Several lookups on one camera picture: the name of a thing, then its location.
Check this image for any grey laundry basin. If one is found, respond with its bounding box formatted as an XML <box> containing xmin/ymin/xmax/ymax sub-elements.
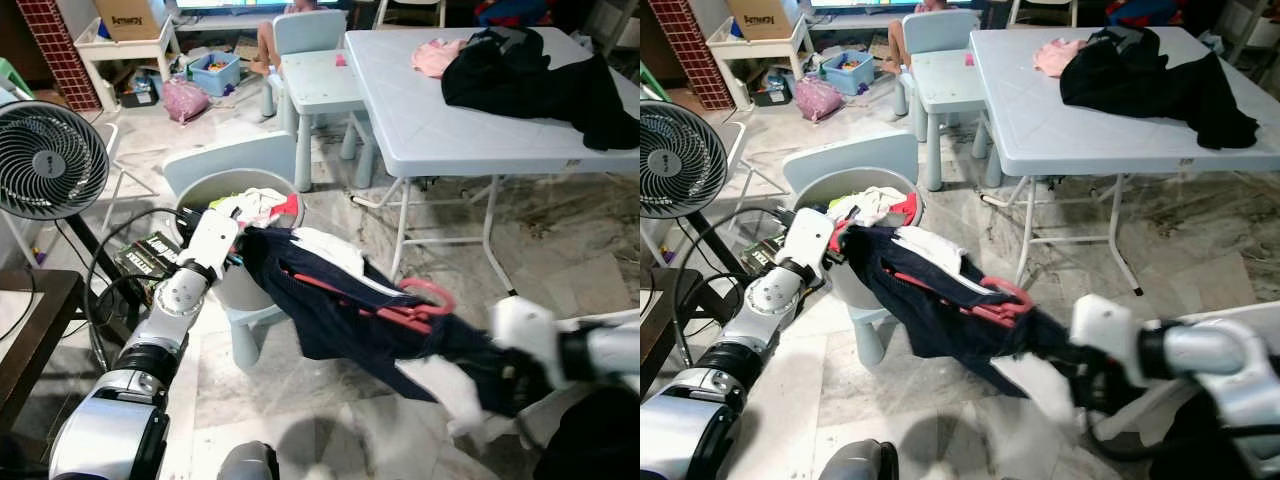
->
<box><xmin>175</xmin><ymin>168</ymin><xmax>306</xmax><ymax>311</ymax></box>
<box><xmin>797</xmin><ymin>166</ymin><xmax>926</xmax><ymax>311</ymax></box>

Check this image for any small light blue table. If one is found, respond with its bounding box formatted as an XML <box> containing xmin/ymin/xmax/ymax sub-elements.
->
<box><xmin>908</xmin><ymin>48</ymin><xmax>991</xmax><ymax>191</ymax></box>
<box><xmin>280</xmin><ymin>50</ymin><xmax>376</xmax><ymax>191</ymax></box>

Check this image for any dark brown wooden table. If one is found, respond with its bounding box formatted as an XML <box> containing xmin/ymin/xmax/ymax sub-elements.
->
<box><xmin>640</xmin><ymin>268</ymin><xmax>701</xmax><ymax>421</ymax></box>
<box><xmin>0</xmin><ymin>268</ymin><xmax>86</xmax><ymax>431</ymax></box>

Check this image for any pink bag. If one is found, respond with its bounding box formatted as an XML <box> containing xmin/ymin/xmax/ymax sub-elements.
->
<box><xmin>162</xmin><ymin>80</ymin><xmax>211</xmax><ymax>123</ymax></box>
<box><xmin>795</xmin><ymin>78</ymin><xmax>844</xmax><ymax>123</ymax></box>

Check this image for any white folding chair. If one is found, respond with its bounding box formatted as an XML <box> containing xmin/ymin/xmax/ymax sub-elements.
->
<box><xmin>728</xmin><ymin>120</ymin><xmax>791</xmax><ymax>231</ymax></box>
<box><xmin>95</xmin><ymin>120</ymin><xmax>161</xmax><ymax>236</ymax></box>

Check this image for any robot left leg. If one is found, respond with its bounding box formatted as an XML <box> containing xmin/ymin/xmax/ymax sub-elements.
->
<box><xmin>820</xmin><ymin>440</ymin><xmax>899</xmax><ymax>480</ymax></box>
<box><xmin>218</xmin><ymin>442</ymin><xmax>281</xmax><ymax>480</ymax></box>

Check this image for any seated child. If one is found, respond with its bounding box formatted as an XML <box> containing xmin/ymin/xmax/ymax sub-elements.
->
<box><xmin>255</xmin><ymin>0</ymin><xmax>321</xmax><ymax>76</ymax></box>
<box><xmin>888</xmin><ymin>0</ymin><xmax>951</xmax><ymax>76</ymax></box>

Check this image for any navy and white garment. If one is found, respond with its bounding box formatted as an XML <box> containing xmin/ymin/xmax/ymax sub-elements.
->
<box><xmin>850</xmin><ymin>225</ymin><xmax>1101</xmax><ymax>441</ymax></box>
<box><xmin>240</xmin><ymin>225</ymin><xmax>551</xmax><ymax>441</ymax></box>

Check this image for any green and black box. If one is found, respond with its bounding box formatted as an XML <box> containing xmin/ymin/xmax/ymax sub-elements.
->
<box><xmin>740</xmin><ymin>232</ymin><xmax>791</xmax><ymax>276</ymax></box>
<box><xmin>115</xmin><ymin>232</ymin><xmax>186</xmax><ymax>281</ymax></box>

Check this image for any pink plastic hanger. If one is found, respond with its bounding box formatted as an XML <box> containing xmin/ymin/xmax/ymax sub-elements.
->
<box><xmin>890</xmin><ymin>268</ymin><xmax>1036</xmax><ymax>331</ymax></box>
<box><xmin>290</xmin><ymin>270</ymin><xmax>456</xmax><ymax>336</ymax></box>

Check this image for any white low shelf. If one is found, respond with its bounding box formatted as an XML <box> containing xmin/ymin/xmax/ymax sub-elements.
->
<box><xmin>706</xmin><ymin>15</ymin><xmax>813</xmax><ymax>106</ymax></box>
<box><xmin>75</xmin><ymin>18</ymin><xmax>181</xmax><ymax>111</ymax></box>

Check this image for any white high chair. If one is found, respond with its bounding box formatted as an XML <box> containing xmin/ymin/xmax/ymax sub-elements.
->
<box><xmin>375</xmin><ymin>0</ymin><xmax>446</xmax><ymax>29</ymax></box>
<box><xmin>1008</xmin><ymin>0</ymin><xmax>1076</xmax><ymax>29</ymax></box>

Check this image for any light blue child chair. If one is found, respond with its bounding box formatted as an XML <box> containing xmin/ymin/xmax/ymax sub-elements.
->
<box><xmin>782</xmin><ymin>130</ymin><xmax>921</xmax><ymax>366</ymax></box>
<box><xmin>262</xmin><ymin>10</ymin><xmax>348</xmax><ymax>119</ymax></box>
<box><xmin>895</xmin><ymin>10</ymin><xmax>981</xmax><ymax>116</ymax></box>
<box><xmin>163</xmin><ymin>133</ymin><xmax>301</xmax><ymax>371</ymax></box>

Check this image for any bright television screen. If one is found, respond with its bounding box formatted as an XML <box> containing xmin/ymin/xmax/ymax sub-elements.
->
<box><xmin>175</xmin><ymin>0</ymin><xmax>341</xmax><ymax>11</ymax></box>
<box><xmin>808</xmin><ymin>0</ymin><xmax>961</xmax><ymax>10</ymax></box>

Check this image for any blue toy bin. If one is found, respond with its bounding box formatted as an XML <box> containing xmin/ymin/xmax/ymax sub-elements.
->
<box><xmin>820</xmin><ymin>50</ymin><xmax>876</xmax><ymax>96</ymax></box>
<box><xmin>187</xmin><ymin>52</ymin><xmax>241</xmax><ymax>97</ymax></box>

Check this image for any black toy crate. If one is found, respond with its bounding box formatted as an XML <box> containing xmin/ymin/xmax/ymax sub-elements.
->
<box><xmin>120</xmin><ymin>72</ymin><xmax>163</xmax><ymax>109</ymax></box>
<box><xmin>750</xmin><ymin>70</ymin><xmax>791</xmax><ymax>106</ymax></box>

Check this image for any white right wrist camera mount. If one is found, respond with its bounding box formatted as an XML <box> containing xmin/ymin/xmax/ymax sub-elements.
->
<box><xmin>492</xmin><ymin>297</ymin><xmax>566</xmax><ymax>386</ymax></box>
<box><xmin>1070</xmin><ymin>293</ymin><xmax>1146</xmax><ymax>386</ymax></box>

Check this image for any cardboard box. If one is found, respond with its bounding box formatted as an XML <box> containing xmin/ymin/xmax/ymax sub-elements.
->
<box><xmin>725</xmin><ymin>0</ymin><xmax>801</xmax><ymax>41</ymax></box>
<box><xmin>93</xmin><ymin>0</ymin><xmax>169</xmax><ymax>41</ymax></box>

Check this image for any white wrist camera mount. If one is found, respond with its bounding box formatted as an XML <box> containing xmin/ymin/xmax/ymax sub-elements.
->
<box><xmin>1070</xmin><ymin>293</ymin><xmax>1146</xmax><ymax>386</ymax></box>
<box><xmin>185</xmin><ymin>210</ymin><xmax>241</xmax><ymax>276</ymax></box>
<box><xmin>782</xmin><ymin>207</ymin><xmax>836</xmax><ymax>273</ymax></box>
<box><xmin>492</xmin><ymin>297</ymin><xmax>566</xmax><ymax>386</ymax></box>

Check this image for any black garment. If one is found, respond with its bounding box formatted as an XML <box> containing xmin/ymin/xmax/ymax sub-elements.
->
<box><xmin>1060</xmin><ymin>27</ymin><xmax>1261</xmax><ymax>151</ymax></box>
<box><xmin>441</xmin><ymin>28</ymin><xmax>641</xmax><ymax>151</ymax></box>

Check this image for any black standing fan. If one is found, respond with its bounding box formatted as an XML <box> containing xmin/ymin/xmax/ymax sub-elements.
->
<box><xmin>640</xmin><ymin>100</ymin><xmax>761</xmax><ymax>301</ymax></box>
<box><xmin>0</xmin><ymin>100</ymin><xmax>141</xmax><ymax>346</ymax></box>

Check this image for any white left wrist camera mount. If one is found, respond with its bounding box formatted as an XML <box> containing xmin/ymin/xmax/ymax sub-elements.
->
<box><xmin>782</xmin><ymin>207</ymin><xmax>836</xmax><ymax>273</ymax></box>
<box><xmin>185</xmin><ymin>210</ymin><xmax>241</xmax><ymax>276</ymax></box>

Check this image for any pink garment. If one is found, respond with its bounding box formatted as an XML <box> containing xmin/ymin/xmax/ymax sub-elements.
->
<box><xmin>1033</xmin><ymin>38</ymin><xmax>1089</xmax><ymax>79</ymax></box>
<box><xmin>411</xmin><ymin>38</ymin><xmax>471</xmax><ymax>79</ymax></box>

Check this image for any light blue folding table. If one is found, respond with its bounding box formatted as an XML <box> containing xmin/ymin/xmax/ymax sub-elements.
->
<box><xmin>345</xmin><ymin>28</ymin><xmax>641</xmax><ymax>298</ymax></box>
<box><xmin>968</xmin><ymin>27</ymin><xmax>1280</xmax><ymax>296</ymax></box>

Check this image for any red brick pattern panel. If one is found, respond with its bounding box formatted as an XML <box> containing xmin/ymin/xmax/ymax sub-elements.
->
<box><xmin>15</xmin><ymin>0</ymin><xmax>101</xmax><ymax>111</ymax></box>
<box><xmin>648</xmin><ymin>0</ymin><xmax>736</xmax><ymax>111</ymax></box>

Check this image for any red and blue toy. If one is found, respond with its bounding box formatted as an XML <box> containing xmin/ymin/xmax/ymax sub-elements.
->
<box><xmin>475</xmin><ymin>0</ymin><xmax>551</xmax><ymax>26</ymax></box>
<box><xmin>1105</xmin><ymin>0</ymin><xmax>1181</xmax><ymax>26</ymax></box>

